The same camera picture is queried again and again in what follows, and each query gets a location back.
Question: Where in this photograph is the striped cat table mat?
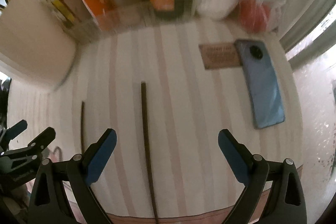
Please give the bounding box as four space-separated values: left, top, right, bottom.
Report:
7 19 303 223

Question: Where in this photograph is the yellow box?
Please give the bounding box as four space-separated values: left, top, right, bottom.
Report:
51 0 76 23

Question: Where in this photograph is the blue smartphone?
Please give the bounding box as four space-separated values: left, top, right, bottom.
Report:
235 39 285 129

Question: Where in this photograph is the dark brown chopstick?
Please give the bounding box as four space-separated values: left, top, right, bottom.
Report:
80 101 85 154

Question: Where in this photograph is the cream utensil holder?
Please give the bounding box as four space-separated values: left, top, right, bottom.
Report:
1 0 76 92

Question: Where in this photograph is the black chopstick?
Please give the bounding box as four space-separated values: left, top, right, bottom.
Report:
141 81 159 223

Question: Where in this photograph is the brown label card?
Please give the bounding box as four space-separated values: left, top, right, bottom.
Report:
199 42 242 70

